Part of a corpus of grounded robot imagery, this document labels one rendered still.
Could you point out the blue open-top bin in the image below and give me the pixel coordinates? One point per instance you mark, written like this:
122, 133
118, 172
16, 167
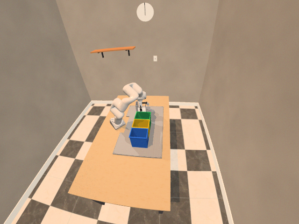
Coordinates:
139, 137

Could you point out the yellow open bin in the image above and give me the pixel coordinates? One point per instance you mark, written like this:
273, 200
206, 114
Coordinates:
142, 123

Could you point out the green bin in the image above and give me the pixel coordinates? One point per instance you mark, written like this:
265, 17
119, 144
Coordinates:
143, 115

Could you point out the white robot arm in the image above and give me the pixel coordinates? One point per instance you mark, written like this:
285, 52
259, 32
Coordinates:
118, 106

